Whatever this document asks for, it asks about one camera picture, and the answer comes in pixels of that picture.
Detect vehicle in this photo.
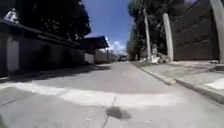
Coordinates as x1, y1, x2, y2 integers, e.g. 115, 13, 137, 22
118, 54, 128, 62

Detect raised concrete pavement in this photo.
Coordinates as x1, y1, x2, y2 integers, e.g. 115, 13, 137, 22
132, 59, 224, 105

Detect dark slatted fence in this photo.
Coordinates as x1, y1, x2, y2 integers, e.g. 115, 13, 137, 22
170, 0, 224, 62

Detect pale concrete post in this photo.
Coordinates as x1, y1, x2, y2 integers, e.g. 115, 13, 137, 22
162, 12, 175, 62

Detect grey concrete road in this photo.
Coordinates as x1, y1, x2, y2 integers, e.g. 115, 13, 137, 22
0, 61, 224, 128

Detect dark boundary wall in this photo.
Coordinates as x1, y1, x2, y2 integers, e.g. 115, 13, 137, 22
0, 19, 95, 79

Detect building with overhanging roof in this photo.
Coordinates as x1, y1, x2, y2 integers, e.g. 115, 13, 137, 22
78, 35, 112, 65

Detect green trees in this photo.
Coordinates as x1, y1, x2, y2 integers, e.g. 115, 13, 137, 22
126, 0, 188, 61

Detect utility pole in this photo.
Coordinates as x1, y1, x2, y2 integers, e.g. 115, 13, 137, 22
142, 0, 152, 61

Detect dark leafy trees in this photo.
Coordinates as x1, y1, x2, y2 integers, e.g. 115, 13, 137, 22
0, 0, 92, 43

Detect pile of rubble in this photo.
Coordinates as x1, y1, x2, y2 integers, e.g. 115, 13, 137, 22
140, 52, 171, 65

